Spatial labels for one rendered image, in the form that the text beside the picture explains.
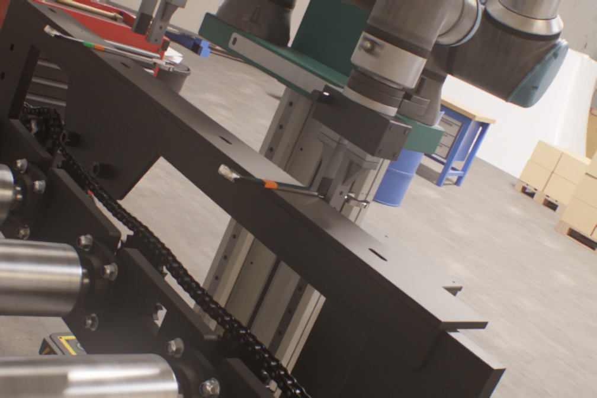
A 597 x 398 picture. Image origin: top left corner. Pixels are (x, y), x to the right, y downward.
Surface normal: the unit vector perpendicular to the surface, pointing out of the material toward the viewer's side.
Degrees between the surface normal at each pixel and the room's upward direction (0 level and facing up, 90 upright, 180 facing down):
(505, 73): 111
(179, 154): 90
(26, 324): 0
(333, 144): 90
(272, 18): 70
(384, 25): 90
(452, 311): 0
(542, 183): 90
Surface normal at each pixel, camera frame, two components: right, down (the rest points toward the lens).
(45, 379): 0.60, -0.61
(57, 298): 0.60, 0.41
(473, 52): -0.53, 0.22
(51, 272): 0.70, -0.26
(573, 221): -0.64, -0.06
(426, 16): 0.31, 0.39
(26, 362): 0.36, -0.91
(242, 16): -0.14, -0.16
